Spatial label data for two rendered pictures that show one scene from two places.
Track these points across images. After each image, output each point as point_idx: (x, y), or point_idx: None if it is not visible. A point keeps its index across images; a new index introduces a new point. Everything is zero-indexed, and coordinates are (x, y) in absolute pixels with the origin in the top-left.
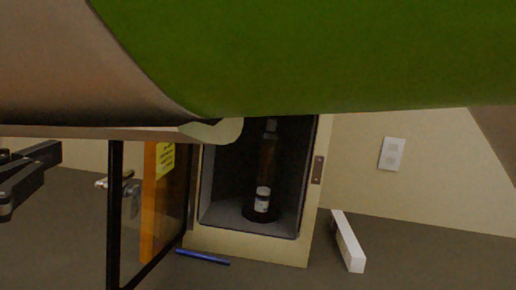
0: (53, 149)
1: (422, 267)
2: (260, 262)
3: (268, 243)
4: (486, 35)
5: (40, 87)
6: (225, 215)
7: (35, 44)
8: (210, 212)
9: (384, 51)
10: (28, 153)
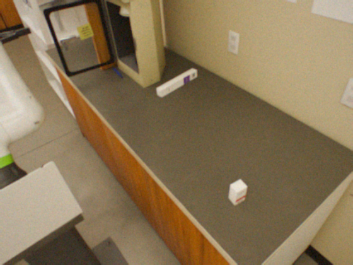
0: (26, 29)
1: (193, 105)
2: (133, 80)
3: (133, 73)
4: None
5: None
6: (132, 58)
7: None
8: (129, 56)
9: None
10: (17, 31)
